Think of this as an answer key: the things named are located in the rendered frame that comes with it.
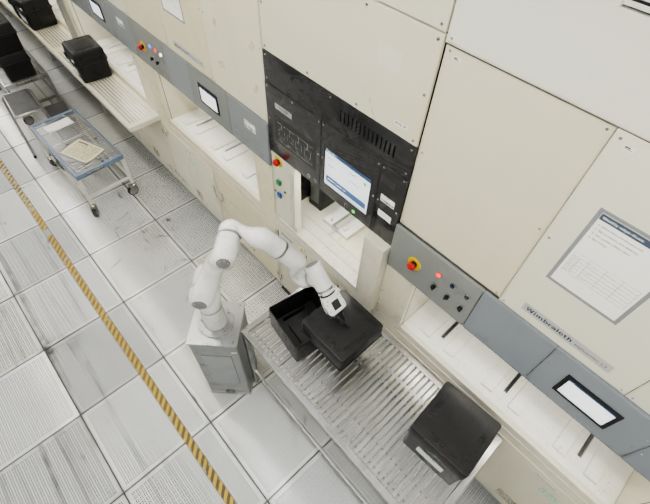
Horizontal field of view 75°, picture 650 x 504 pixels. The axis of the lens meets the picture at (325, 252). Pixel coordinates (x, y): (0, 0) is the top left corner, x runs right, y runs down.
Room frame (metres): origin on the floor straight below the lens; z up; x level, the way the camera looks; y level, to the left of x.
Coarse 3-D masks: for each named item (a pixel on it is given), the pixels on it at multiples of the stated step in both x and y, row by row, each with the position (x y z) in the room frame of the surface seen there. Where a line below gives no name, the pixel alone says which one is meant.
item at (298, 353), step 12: (312, 288) 1.26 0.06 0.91; (288, 300) 1.17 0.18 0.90; (300, 300) 1.22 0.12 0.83; (312, 300) 1.25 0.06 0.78; (276, 312) 1.13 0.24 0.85; (288, 312) 1.17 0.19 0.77; (300, 312) 1.18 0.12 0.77; (276, 324) 1.04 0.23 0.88; (288, 324) 1.08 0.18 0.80; (300, 324) 1.10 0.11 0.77; (288, 336) 1.03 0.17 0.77; (300, 336) 1.03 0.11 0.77; (288, 348) 0.95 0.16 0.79; (300, 348) 0.90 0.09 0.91; (312, 348) 0.94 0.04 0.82
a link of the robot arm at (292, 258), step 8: (288, 248) 1.09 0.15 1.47; (280, 256) 1.06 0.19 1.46; (288, 256) 1.07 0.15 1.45; (296, 256) 1.08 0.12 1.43; (304, 256) 1.11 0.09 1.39; (288, 264) 1.06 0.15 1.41; (296, 264) 1.06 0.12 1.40; (304, 264) 1.08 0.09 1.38; (288, 272) 1.08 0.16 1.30; (296, 272) 1.07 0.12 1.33; (304, 272) 1.13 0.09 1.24; (296, 280) 1.08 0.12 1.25; (304, 280) 1.09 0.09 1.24
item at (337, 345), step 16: (352, 304) 1.08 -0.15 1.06; (304, 320) 0.98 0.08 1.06; (320, 320) 0.98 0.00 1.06; (336, 320) 0.99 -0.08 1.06; (352, 320) 0.99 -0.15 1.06; (368, 320) 1.00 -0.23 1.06; (320, 336) 0.90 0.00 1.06; (336, 336) 0.90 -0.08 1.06; (352, 336) 0.91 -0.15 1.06; (368, 336) 0.91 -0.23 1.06; (336, 352) 0.82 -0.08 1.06; (352, 352) 0.83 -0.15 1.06
